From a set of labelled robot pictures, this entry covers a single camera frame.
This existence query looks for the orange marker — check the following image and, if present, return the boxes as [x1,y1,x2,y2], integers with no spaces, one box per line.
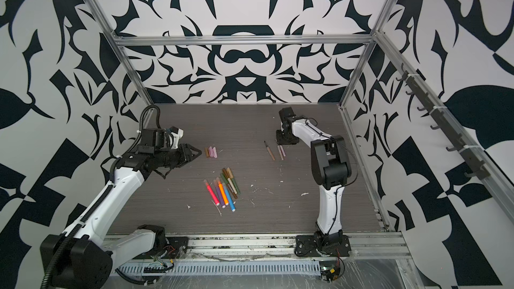
[216,177,229,207]

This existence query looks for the white cable duct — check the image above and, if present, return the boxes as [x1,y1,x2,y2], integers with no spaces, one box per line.
[119,260,321,276]

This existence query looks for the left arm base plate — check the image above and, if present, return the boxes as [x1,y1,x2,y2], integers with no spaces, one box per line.
[157,236,189,260]

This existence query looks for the pink pen purple cap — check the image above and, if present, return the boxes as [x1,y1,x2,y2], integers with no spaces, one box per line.
[278,145,286,159]

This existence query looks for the brown pen green cap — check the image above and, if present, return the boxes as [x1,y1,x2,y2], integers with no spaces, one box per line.
[220,173,238,199]

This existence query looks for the purple marker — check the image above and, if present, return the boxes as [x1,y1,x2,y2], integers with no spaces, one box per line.
[212,181,226,208]

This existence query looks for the green pen tan cap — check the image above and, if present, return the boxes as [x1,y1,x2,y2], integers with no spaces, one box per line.
[226,167,240,194]

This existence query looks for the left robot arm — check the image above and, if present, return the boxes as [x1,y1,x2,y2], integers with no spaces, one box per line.
[40,104,202,288]

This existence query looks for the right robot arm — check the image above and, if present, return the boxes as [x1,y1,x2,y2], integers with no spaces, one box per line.
[276,107,352,257]

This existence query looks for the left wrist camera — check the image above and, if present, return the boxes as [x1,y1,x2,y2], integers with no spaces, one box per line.
[166,127,183,149]

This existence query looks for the cream pen brown cap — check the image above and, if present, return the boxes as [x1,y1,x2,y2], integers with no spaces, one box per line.
[222,168,238,195]

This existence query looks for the blue marker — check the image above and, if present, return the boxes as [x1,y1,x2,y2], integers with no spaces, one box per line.
[222,184,236,212]

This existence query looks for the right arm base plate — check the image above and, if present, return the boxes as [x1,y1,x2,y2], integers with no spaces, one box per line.
[294,235,352,258]

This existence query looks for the tan pen ochre cap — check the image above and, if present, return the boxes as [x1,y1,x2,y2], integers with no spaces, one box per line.
[264,141,276,161]

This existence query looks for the red marker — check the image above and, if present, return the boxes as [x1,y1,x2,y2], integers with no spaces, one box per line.
[203,179,220,206]

